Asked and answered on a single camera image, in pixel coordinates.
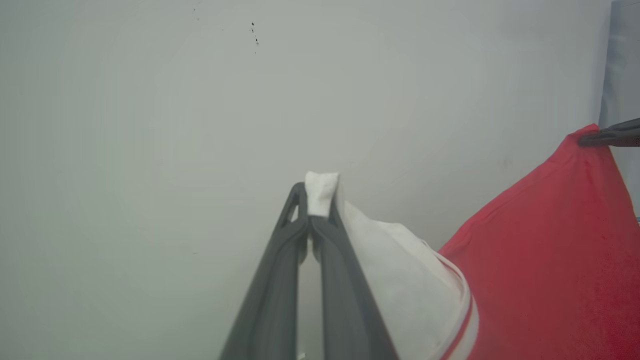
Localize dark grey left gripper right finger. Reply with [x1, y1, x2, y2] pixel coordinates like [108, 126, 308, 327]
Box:
[310, 199, 399, 360]

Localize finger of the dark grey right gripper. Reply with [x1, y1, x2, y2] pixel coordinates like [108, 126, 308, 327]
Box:
[578, 133, 640, 147]
[582, 118, 640, 138]

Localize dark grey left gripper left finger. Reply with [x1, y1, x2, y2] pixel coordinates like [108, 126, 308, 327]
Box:
[219, 182, 310, 360]

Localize red and white garment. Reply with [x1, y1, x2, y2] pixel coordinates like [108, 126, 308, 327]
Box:
[304, 123, 640, 360]

